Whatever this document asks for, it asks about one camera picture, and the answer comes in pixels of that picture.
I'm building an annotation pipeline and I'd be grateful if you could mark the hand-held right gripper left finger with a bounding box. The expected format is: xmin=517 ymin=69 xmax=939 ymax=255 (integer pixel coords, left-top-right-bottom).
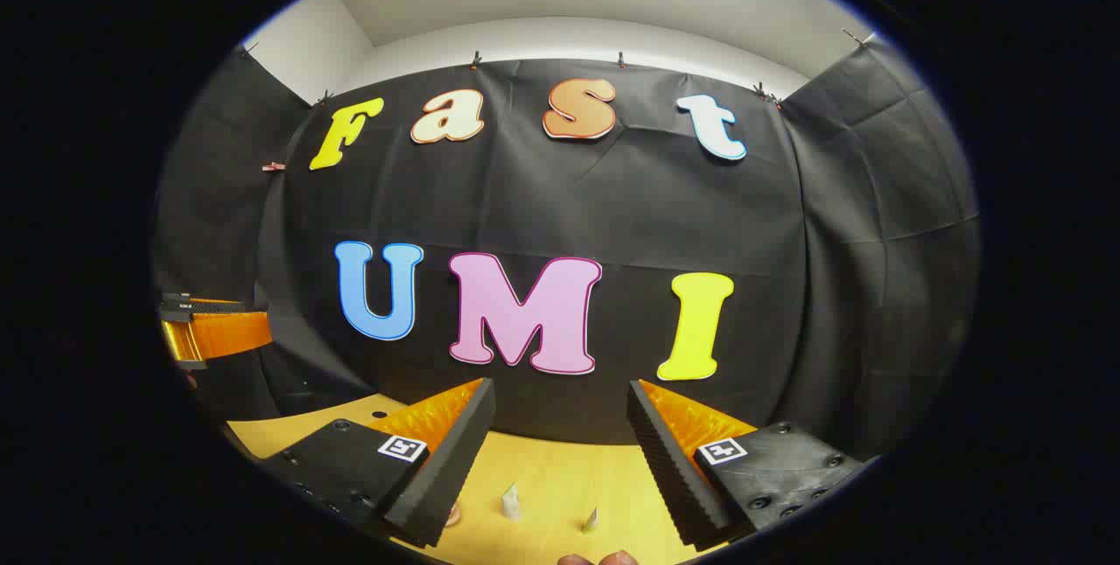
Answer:
xmin=256 ymin=377 xmax=497 ymax=549

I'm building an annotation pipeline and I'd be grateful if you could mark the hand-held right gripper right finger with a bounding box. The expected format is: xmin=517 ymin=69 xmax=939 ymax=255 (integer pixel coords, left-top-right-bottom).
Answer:
xmin=626 ymin=379 xmax=869 ymax=550

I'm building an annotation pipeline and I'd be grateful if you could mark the black backdrop cloth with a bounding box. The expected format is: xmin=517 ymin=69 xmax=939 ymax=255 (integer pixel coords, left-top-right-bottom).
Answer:
xmin=153 ymin=40 xmax=981 ymax=461

